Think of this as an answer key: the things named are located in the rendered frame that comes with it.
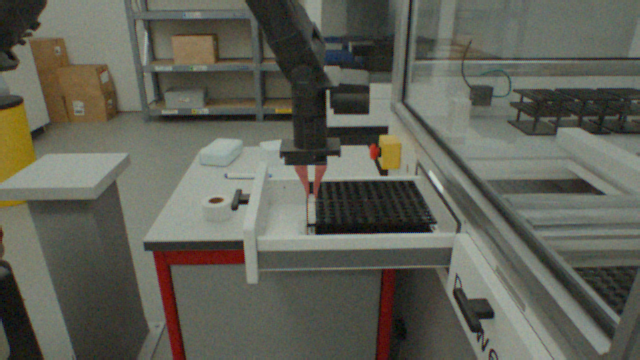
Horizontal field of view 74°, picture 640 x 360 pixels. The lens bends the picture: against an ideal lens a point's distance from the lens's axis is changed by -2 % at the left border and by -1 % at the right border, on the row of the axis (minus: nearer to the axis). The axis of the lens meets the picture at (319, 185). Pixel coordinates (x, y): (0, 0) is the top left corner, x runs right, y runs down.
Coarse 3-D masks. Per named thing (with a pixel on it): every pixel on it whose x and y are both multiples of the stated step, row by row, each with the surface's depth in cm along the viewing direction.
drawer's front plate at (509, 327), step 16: (464, 240) 62; (464, 256) 61; (480, 256) 59; (464, 272) 61; (480, 272) 55; (448, 288) 68; (464, 288) 61; (480, 288) 55; (496, 288) 52; (496, 304) 51; (512, 304) 50; (464, 320) 61; (480, 320) 56; (496, 320) 51; (512, 320) 47; (496, 336) 51; (512, 336) 47; (528, 336) 45; (480, 352) 56; (496, 352) 51; (512, 352) 47; (528, 352) 43; (544, 352) 43
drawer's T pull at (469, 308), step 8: (456, 288) 55; (456, 296) 54; (464, 296) 53; (464, 304) 52; (472, 304) 52; (480, 304) 52; (488, 304) 52; (464, 312) 51; (472, 312) 51; (480, 312) 51; (488, 312) 51; (472, 320) 50; (472, 328) 49; (480, 328) 49
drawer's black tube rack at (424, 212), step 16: (320, 192) 85; (336, 192) 84; (352, 192) 84; (368, 192) 85; (384, 192) 84; (400, 192) 84; (416, 192) 84; (320, 208) 78; (336, 208) 78; (352, 208) 78; (368, 208) 78; (384, 208) 78; (400, 208) 78; (416, 208) 78; (320, 224) 73; (336, 224) 73; (352, 224) 73; (368, 224) 73; (384, 224) 73; (400, 224) 73; (416, 224) 73; (432, 224) 73
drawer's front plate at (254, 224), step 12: (264, 168) 88; (264, 180) 84; (252, 192) 77; (264, 192) 84; (252, 204) 73; (264, 204) 84; (252, 216) 69; (264, 216) 83; (252, 228) 66; (264, 228) 83; (252, 240) 67; (252, 252) 68; (252, 264) 69; (252, 276) 70
